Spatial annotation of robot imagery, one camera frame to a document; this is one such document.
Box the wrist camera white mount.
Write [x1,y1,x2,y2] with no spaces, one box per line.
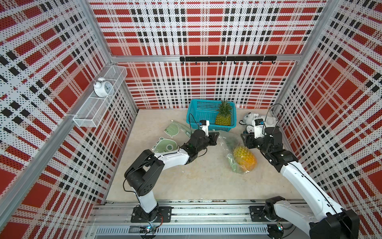
[252,118,264,138]
[200,120,210,137]

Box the green-yellow pineapple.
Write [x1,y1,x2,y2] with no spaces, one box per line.
[215,100,233,126]

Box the orange-yellow pineapple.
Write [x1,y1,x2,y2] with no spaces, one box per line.
[228,144,257,174]

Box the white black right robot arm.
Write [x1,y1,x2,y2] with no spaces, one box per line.
[241,126,360,239]

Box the teal plastic basket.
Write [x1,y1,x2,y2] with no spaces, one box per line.
[186,99,237,131]

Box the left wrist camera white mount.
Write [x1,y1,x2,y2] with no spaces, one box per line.
[200,120,210,137]

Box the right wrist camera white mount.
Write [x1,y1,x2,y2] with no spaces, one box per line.
[252,118,264,138]

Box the clear zip-top bag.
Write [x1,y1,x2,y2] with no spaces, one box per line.
[151,120,192,153]
[218,130,257,174]

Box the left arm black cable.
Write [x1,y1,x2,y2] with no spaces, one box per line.
[187,113,204,133]

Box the teal twin-bell alarm clock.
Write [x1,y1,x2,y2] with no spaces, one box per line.
[246,125,255,133]

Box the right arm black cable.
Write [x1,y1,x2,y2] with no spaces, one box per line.
[262,103,285,129]

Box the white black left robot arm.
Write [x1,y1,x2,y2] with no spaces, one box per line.
[124,129,219,216]

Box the white plush dog toy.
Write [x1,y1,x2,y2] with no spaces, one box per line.
[239,113,278,130]

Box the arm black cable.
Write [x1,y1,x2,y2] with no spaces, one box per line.
[187,113,204,133]
[262,103,285,129]

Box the white alarm clock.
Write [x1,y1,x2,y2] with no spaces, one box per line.
[94,77,114,98]

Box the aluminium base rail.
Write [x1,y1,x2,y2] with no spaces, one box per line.
[86,199,335,238]

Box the black wall hook rail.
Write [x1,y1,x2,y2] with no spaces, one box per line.
[180,56,277,63]

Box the clear wire wall shelf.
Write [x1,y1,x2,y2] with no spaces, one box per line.
[73,65,127,128]

